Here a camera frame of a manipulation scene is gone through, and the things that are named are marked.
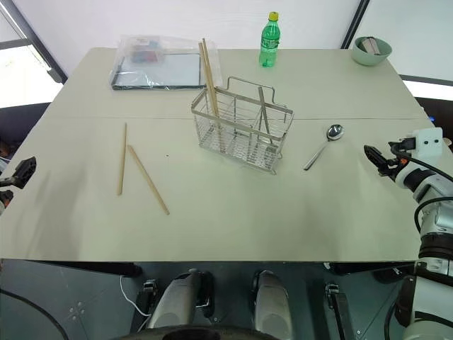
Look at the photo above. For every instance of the silver metal spoon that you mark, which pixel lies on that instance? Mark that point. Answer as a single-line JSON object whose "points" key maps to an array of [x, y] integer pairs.
{"points": [[334, 132]]}

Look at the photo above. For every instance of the black window frame bar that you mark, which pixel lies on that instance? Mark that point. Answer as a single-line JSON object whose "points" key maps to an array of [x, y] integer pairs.
{"points": [[355, 25], [39, 46]]}

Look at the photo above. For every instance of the silver robot leg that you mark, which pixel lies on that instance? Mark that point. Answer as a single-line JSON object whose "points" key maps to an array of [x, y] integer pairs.
{"points": [[180, 301], [272, 301]]}

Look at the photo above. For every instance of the wooden chopstick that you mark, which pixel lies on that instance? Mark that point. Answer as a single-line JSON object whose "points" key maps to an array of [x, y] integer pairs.
{"points": [[122, 159], [208, 60], [209, 76], [148, 179]]}

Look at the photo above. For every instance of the green plastic bottle yellow cap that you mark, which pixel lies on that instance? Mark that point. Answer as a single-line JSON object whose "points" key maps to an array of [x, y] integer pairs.
{"points": [[269, 42]]}

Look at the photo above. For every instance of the pale green bowl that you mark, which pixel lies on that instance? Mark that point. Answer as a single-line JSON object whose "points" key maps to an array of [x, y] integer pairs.
{"points": [[371, 58]]}

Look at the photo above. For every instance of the dark rounded robot body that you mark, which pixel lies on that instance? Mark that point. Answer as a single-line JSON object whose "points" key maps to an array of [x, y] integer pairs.
{"points": [[205, 333]]}

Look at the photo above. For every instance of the clear plastic bag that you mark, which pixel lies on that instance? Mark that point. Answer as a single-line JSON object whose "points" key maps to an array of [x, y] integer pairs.
{"points": [[170, 46]]}

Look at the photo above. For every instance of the pink box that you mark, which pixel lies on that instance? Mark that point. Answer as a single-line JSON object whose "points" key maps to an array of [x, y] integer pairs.
{"points": [[371, 45]]}

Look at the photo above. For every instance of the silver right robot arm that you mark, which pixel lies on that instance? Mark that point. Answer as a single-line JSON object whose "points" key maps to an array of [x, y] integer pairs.
{"points": [[430, 187]]}

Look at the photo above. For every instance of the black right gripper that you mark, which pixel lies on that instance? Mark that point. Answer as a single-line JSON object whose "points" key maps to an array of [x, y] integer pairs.
{"points": [[401, 146]]}

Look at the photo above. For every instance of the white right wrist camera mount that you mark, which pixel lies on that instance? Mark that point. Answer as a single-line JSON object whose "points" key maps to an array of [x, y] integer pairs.
{"points": [[428, 141]]}

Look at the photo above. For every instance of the colourful small packets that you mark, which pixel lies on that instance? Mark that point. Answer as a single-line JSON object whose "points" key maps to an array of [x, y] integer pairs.
{"points": [[146, 51]]}

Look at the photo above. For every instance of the dark flat tray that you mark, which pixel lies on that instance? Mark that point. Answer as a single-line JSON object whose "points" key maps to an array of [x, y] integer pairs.
{"points": [[159, 72]]}

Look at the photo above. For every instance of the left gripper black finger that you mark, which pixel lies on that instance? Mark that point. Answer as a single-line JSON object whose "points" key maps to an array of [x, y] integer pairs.
{"points": [[25, 170], [5, 197]]}

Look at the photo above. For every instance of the black table leg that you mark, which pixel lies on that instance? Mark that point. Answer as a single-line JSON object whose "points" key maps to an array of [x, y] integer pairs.
{"points": [[149, 294], [336, 304]]}

